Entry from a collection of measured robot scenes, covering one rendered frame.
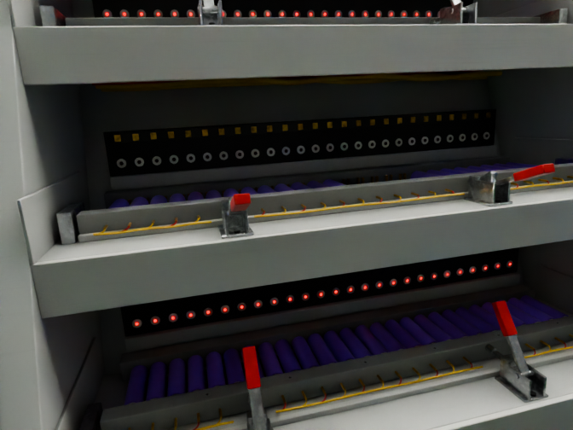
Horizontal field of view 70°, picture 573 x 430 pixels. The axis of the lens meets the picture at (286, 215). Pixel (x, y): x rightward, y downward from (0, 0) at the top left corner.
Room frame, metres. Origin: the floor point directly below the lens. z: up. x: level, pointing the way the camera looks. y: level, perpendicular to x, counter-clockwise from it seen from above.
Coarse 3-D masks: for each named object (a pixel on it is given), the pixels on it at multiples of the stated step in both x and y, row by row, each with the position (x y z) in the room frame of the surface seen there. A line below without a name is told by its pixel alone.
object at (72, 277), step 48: (528, 144) 0.58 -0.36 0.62; (48, 192) 0.35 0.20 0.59; (528, 192) 0.46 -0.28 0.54; (48, 240) 0.34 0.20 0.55; (144, 240) 0.36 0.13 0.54; (192, 240) 0.35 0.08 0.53; (240, 240) 0.34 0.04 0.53; (288, 240) 0.36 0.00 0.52; (336, 240) 0.37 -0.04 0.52; (384, 240) 0.38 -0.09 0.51; (432, 240) 0.39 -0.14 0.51; (480, 240) 0.41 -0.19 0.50; (528, 240) 0.42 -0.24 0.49; (48, 288) 0.32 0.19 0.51; (96, 288) 0.33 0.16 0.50; (144, 288) 0.34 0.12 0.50; (192, 288) 0.35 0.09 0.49; (240, 288) 0.36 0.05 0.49
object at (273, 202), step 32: (288, 192) 0.41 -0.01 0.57; (320, 192) 0.41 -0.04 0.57; (352, 192) 0.42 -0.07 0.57; (384, 192) 0.43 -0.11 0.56; (416, 192) 0.44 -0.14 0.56; (448, 192) 0.45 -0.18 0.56; (96, 224) 0.36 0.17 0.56; (128, 224) 0.36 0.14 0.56; (160, 224) 0.38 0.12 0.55; (192, 224) 0.37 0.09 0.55
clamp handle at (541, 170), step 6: (534, 168) 0.36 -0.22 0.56; (540, 168) 0.35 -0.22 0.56; (546, 168) 0.35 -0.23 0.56; (552, 168) 0.35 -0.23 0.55; (492, 174) 0.41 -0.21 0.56; (516, 174) 0.38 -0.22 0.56; (522, 174) 0.37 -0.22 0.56; (528, 174) 0.36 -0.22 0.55; (534, 174) 0.36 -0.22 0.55; (540, 174) 0.35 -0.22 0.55; (546, 174) 0.36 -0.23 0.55; (492, 180) 0.41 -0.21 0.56; (498, 180) 0.40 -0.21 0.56; (504, 180) 0.39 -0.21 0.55; (510, 180) 0.39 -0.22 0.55; (516, 180) 0.38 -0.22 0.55; (522, 180) 0.38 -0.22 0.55
